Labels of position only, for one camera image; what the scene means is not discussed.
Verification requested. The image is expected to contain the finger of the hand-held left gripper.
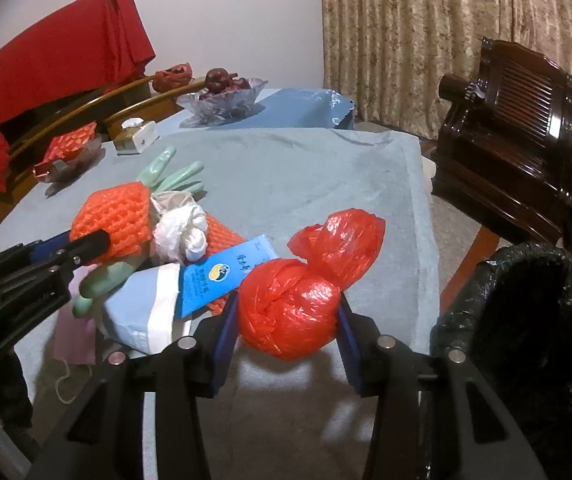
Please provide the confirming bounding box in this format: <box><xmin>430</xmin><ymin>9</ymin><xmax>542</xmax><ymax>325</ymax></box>
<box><xmin>0</xmin><ymin>234</ymin><xmax>74</xmax><ymax>273</ymax></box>
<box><xmin>26</xmin><ymin>229</ymin><xmax>113</xmax><ymax>286</ymax></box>

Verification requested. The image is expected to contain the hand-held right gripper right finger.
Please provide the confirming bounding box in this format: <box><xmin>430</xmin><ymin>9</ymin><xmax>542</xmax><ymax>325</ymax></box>
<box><xmin>336</xmin><ymin>296</ymin><xmax>549</xmax><ymax>480</ymax></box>

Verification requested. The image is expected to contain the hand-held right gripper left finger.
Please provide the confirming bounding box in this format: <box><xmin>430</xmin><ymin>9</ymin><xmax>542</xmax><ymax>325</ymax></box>
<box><xmin>25</xmin><ymin>290</ymin><xmax>241</xmax><ymax>480</ymax></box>

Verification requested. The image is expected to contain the wide orange foam fruit net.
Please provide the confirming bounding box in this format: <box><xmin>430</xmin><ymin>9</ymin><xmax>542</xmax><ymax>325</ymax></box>
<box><xmin>70</xmin><ymin>184</ymin><xmax>155</xmax><ymax>265</ymax></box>

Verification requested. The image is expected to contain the blue packet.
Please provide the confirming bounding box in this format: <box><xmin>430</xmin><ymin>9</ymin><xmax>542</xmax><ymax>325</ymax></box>
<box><xmin>173</xmin><ymin>234</ymin><xmax>277</xmax><ymax>320</ymax></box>

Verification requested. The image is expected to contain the red plastic bag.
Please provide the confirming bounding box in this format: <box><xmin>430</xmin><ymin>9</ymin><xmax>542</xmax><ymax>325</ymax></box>
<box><xmin>238</xmin><ymin>210</ymin><xmax>387</xmax><ymax>361</ymax></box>

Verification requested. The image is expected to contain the pink face mask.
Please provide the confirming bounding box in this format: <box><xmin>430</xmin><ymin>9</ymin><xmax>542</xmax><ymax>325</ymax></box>
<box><xmin>51</xmin><ymin>266</ymin><xmax>101</xmax><ymax>405</ymax></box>

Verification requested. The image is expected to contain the long orange foam fruit net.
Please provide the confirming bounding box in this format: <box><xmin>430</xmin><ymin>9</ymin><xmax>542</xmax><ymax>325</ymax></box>
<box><xmin>203</xmin><ymin>212</ymin><xmax>249</xmax><ymax>317</ymax></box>

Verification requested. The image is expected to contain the black lined trash bin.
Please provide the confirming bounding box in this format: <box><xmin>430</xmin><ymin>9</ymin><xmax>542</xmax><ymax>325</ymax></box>
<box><xmin>430</xmin><ymin>241</ymin><xmax>572</xmax><ymax>480</ymax></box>

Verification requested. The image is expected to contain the green rubber glove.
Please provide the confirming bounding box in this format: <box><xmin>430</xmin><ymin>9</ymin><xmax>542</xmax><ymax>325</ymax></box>
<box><xmin>72</xmin><ymin>255</ymin><xmax>157</xmax><ymax>319</ymax></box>

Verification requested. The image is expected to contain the crumpled white paper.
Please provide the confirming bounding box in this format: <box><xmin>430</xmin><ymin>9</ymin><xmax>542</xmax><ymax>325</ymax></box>
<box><xmin>151</xmin><ymin>190</ymin><xmax>209</xmax><ymax>264</ymax></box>

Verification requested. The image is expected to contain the red patterned gift packet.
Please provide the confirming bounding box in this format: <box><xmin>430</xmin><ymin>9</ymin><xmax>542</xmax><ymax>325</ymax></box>
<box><xmin>33</xmin><ymin>121</ymin><xmax>103</xmax><ymax>184</ymax></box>

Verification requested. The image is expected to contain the green plastic wrapper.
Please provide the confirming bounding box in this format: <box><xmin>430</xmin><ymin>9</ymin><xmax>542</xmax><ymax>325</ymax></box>
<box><xmin>136</xmin><ymin>146</ymin><xmax>205</xmax><ymax>196</ymax></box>

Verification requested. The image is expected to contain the tissue box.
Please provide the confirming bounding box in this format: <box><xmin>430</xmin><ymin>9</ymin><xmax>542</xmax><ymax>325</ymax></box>
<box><xmin>113</xmin><ymin>117</ymin><xmax>159</xmax><ymax>155</ymax></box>

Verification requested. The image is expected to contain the red cloth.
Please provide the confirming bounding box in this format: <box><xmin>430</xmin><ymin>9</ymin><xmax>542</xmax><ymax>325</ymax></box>
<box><xmin>0</xmin><ymin>0</ymin><xmax>157</xmax><ymax>194</ymax></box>

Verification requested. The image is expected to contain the clear bag of red fruit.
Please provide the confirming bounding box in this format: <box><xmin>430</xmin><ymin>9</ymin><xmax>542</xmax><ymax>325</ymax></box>
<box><xmin>176</xmin><ymin>77</ymin><xmax>269</xmax><ymax>124</ymax></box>

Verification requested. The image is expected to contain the blue plastic bag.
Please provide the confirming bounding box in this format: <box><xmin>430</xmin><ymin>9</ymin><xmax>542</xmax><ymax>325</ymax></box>
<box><xmin>178</xmin><ymin>87</ymin><xmax>357</xmax><ymax>133</ymax></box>

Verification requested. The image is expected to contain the dark wooden armchair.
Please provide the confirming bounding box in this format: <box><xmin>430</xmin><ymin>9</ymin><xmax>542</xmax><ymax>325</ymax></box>
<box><xmin>430</xmin><ymin>36</ymin><xmax>572</xmax><ymax>261</ymax></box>

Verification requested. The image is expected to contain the beige patterned curtain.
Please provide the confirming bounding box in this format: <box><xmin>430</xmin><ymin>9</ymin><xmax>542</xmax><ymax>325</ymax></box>
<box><xmin>318</xmin><ymin>0</ymin><xmax>572</xmax><ymax>147</ymax></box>

